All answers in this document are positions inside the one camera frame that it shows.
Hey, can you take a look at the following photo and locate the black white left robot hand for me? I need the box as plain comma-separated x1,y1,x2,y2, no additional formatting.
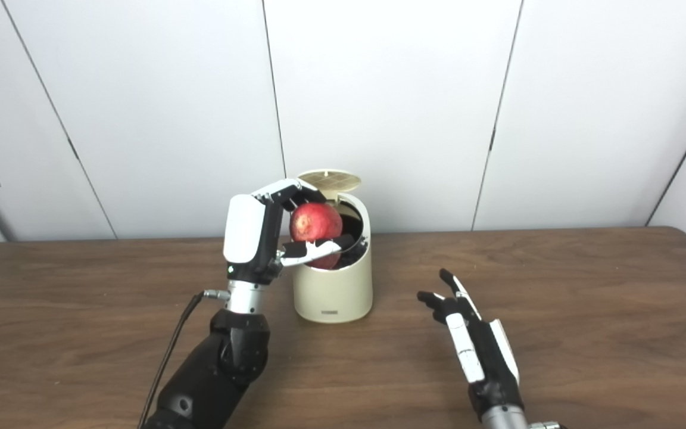
223,179,356,285

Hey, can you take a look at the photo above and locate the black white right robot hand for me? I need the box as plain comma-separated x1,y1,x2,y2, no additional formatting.
417,268,525,412

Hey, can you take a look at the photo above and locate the red apple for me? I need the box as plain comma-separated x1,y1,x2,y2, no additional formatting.
290,203,344,270

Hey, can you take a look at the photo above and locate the cream round bin lid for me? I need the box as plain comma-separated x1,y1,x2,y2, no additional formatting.
297,169,363,200

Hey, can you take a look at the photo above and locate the cream-colored desktop bin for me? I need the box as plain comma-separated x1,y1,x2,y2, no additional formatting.
292,169,373,324

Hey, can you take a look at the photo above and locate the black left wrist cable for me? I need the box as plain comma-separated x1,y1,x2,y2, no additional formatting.
138,290,230,429

